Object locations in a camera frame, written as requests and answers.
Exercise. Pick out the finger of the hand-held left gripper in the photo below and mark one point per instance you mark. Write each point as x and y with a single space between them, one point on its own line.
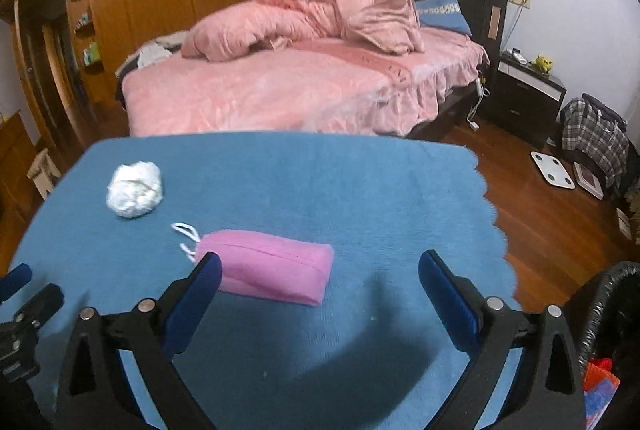
15 279
42 305

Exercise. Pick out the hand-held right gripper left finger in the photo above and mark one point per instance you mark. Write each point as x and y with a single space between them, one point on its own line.
197 300

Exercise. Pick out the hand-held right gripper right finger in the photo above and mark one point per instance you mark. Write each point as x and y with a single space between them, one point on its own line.
450 297

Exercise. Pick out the pink fabric pouch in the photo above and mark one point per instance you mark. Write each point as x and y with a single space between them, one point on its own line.
270 266

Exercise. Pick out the white tissue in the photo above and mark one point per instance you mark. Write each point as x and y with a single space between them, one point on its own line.
135 190

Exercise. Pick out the bin with black bag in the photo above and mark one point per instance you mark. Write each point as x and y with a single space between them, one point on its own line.
607 305

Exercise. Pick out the red cloth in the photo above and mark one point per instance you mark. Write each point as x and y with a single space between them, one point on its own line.
601 364

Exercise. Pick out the orange knitted mesh cloth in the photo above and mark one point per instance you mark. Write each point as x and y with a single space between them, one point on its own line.
602 390

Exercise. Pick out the blue table cloth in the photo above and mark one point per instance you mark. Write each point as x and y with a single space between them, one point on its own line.
300 190

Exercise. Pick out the white bathroom scale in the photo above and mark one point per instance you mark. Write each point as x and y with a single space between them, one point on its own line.
554 170

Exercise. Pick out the dark nightstand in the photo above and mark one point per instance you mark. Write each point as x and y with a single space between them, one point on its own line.
525 105

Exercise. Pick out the plaid cloth on chair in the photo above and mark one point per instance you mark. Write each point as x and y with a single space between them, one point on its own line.
592 140

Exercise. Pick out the bed with pink sheet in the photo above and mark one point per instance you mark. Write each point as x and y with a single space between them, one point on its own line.
260 95

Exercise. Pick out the yellow plush toy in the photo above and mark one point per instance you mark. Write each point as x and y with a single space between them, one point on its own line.
541 63

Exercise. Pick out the white telephone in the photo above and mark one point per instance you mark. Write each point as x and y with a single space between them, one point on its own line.
516 55

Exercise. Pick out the pile of clothes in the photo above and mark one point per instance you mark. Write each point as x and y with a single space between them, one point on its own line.
150 52

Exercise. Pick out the pink duvet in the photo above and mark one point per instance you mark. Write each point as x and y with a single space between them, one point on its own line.
240 30

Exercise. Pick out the blue pillow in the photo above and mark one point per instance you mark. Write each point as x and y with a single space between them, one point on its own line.
445 12

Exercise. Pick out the pink pillow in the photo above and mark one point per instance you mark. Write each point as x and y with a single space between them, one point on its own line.
385 17

